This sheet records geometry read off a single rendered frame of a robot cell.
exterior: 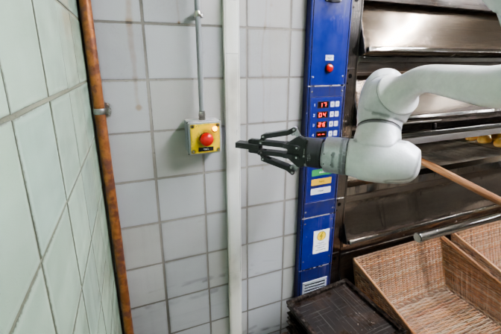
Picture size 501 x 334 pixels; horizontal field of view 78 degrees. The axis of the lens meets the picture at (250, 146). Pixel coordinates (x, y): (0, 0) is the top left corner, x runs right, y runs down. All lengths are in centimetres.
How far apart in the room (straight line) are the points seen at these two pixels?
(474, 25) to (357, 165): 112
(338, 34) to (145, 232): 92
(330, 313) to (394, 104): 79
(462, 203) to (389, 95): 124
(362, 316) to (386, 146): 72
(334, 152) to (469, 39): 105
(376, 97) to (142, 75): 63
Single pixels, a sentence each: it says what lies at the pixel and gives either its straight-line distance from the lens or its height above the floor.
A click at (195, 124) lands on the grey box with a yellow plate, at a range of 91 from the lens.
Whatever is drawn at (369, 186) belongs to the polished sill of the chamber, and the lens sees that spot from 141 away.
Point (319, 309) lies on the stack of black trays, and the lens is 127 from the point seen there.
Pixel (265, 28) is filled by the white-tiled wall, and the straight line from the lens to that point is 105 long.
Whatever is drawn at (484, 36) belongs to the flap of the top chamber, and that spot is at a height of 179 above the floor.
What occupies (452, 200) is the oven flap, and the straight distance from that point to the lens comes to 187.
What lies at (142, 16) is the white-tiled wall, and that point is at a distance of 96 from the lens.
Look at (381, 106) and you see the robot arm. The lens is 76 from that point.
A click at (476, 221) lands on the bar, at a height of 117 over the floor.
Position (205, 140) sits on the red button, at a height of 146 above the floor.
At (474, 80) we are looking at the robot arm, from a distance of 56.
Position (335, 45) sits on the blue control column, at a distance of 114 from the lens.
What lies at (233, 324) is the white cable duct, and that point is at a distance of 139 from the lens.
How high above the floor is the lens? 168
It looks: 15 degrees down
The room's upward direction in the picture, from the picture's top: straight up
